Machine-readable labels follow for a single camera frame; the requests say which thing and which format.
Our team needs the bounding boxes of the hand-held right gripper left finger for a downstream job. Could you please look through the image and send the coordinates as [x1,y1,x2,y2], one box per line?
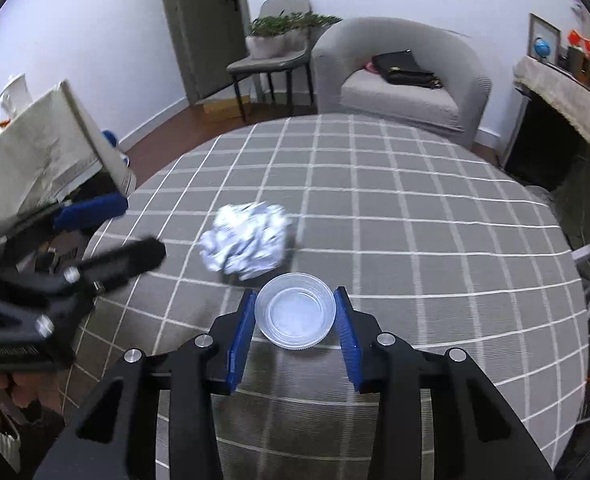
[32,289,260,480]

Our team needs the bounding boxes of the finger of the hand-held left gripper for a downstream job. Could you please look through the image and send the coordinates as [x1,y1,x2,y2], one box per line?
[62,237,167,293]
[0,192,129,248]

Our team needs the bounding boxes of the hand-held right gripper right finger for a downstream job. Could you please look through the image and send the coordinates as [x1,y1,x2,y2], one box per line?
[333,286,556,480]

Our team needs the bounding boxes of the beige paper bag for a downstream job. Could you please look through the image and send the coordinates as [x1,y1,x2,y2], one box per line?
[0,79,137,241]

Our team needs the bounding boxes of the person's left forearm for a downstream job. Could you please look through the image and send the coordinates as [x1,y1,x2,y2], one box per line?
[0,407,66,480]

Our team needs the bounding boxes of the person's left hand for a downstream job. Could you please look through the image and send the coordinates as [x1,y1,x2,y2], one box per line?
[0,370,43,426]

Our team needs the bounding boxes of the blue plastic object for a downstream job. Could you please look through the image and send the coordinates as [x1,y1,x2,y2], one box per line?
[101,130,131,166]

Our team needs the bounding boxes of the crumpled white paper ball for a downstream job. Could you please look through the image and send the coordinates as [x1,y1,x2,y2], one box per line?
[198,202,292,281]

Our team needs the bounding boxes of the white pitcher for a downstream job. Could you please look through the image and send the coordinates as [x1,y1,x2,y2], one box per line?
[0,72,31,131]

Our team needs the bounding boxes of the dark grey door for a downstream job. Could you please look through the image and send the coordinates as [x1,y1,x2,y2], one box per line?
[156,0,253,106]

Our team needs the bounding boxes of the white planter with green plants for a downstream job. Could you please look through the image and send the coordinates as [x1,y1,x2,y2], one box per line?
[245,11,343,59]

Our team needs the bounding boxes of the grey armchair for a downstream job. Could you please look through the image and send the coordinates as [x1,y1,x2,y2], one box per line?
[311,16,493,148]

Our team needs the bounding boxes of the black handbag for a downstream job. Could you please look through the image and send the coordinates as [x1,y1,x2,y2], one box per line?
[371,50,444,90]

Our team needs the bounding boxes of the grey dining chair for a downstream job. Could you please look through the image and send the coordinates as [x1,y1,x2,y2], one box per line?
[226,0,316,123]

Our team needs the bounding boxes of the beige fringed tablecloth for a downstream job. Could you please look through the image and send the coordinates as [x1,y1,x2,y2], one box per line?
[512,55,590,181]

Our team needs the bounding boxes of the framed picture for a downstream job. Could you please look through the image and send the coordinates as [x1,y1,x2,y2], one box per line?
[527,12,562,66]

